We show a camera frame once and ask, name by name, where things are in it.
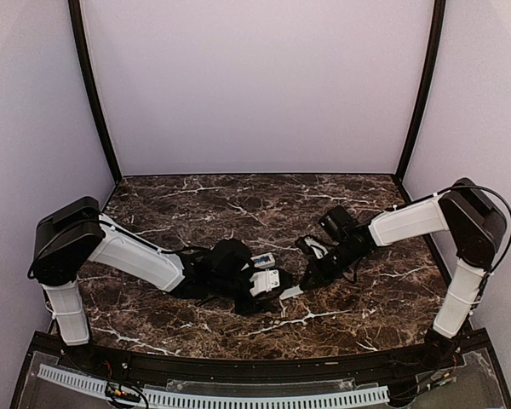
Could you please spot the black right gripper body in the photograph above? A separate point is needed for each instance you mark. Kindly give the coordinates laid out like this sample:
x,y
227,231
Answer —
x,y
331,270

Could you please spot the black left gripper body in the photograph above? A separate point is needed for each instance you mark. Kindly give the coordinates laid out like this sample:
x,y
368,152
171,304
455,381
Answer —
x,y
249,308

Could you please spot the white battery cover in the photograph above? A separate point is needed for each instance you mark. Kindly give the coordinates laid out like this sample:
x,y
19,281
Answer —
x,y
294,291

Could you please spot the white remote control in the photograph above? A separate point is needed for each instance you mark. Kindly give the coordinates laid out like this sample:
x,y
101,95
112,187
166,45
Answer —
x,y
264,265

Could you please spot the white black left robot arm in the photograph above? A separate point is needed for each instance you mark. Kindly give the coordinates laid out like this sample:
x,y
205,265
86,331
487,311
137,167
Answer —
x,y
80,233

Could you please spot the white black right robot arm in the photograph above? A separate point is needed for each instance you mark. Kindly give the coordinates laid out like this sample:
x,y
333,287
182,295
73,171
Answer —
x,y
477,218

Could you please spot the black front frame rail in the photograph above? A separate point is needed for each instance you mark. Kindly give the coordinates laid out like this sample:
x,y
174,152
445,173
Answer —
x,y
392,365

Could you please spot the small circuit board with wires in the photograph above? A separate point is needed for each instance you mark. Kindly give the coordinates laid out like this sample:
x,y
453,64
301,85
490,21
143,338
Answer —
x,y
125,395

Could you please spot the white slotted cable duct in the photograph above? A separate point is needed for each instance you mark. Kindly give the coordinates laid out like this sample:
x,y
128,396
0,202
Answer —
x,y
190,394

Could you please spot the black right corner frame post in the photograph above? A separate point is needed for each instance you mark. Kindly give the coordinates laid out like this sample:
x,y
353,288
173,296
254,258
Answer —
x,y
431,55

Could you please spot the black corner frame post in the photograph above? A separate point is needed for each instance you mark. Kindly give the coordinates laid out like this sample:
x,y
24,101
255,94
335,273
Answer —
x,y
84,61
431,55

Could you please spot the black left corner frame post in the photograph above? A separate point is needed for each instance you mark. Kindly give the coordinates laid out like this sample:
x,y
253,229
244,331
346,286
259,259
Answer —
x,y
84,61

